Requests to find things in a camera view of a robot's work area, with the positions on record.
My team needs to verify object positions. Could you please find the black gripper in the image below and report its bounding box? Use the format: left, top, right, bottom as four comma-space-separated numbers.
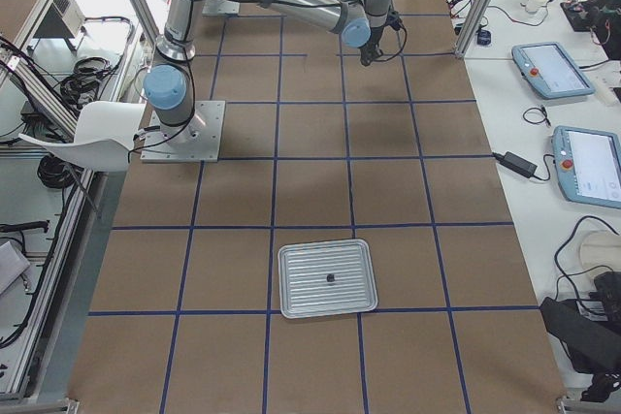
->
361, 9, 403, 53

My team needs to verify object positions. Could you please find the aluminium frame post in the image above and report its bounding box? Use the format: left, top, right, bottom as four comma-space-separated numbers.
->
453, 0, 508, 57

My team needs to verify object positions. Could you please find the far blue teach pendant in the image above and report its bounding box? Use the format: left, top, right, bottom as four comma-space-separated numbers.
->
511, 42, 595, 100

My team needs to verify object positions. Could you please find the blue teach pendant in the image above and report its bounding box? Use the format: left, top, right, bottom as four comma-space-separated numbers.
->
551, 126, 620, 209
511, 42, 595, 100

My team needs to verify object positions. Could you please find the silver metal tray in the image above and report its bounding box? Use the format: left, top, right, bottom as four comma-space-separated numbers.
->
278, 239, 378, 319

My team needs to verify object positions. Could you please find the near blue teach pendant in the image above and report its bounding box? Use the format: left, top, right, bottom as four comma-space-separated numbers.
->
551, 126, 620, 209

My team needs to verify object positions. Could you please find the black power adapter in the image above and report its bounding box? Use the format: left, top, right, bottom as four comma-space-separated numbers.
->
492, 151, 537, 178

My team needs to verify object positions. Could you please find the white plastic chair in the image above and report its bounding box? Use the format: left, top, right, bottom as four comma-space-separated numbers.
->
18, 101, 146, 173

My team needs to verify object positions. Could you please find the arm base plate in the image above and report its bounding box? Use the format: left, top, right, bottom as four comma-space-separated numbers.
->
140, 101, 225, 163
202, 0, 240, 16

